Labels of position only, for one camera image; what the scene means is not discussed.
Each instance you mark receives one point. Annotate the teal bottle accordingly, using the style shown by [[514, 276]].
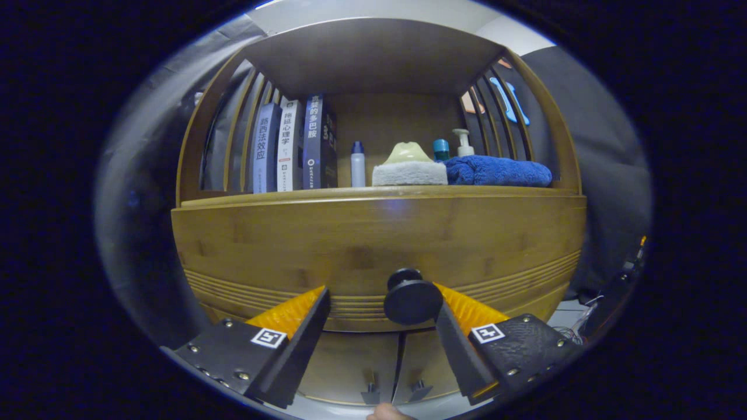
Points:
[[441, 150]]

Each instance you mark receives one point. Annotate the white bottle blue cap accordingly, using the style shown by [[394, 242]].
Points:
[[358, 169]]

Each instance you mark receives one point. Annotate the green sponge brush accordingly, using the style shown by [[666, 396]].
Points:
[[408, 172]]

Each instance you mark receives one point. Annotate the white pump bottle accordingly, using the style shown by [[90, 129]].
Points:
[[465, 149]]

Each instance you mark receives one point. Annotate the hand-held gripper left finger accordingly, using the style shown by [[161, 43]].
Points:
[[303, 344]]

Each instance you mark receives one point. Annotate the light blue book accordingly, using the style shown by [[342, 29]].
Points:
[[265, 151]]

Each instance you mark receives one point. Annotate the wooden cabinet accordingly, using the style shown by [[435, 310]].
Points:
[[385, 122]]

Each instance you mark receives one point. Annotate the wooden countertop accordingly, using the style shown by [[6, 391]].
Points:
[[350, 192]]

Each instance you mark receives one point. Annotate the black drawer knob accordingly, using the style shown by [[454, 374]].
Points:
[[411, 300]]

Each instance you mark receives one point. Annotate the dark blue book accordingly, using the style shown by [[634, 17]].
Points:
[[313, 143]]

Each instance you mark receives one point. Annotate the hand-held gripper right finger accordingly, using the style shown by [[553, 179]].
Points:
[[461, 350]]

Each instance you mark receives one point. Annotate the wooden cabinet door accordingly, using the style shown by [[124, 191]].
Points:
[[350, 361], [420, 361]]

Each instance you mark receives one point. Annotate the white book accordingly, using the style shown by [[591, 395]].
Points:
[[287, 146]]

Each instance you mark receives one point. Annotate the wooden drawer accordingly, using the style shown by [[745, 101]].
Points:
[[362, 245]]

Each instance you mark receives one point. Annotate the black equipment with orange part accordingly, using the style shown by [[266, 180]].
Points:
[[613, 297]]

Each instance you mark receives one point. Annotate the blue folded towel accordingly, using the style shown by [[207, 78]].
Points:
[[496, 171]]

